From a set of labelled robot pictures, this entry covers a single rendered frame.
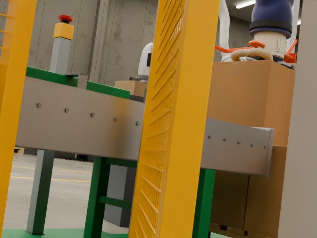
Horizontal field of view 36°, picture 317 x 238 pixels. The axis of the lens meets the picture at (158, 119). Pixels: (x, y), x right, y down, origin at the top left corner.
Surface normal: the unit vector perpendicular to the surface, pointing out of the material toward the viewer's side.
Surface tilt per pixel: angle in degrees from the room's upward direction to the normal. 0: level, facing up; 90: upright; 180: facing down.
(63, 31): 90
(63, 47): 90
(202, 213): 90
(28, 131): 90
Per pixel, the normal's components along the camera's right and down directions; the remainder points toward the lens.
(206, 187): 0.69, 0.03
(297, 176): -0.72, -0.15
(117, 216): -0.87, -0.15
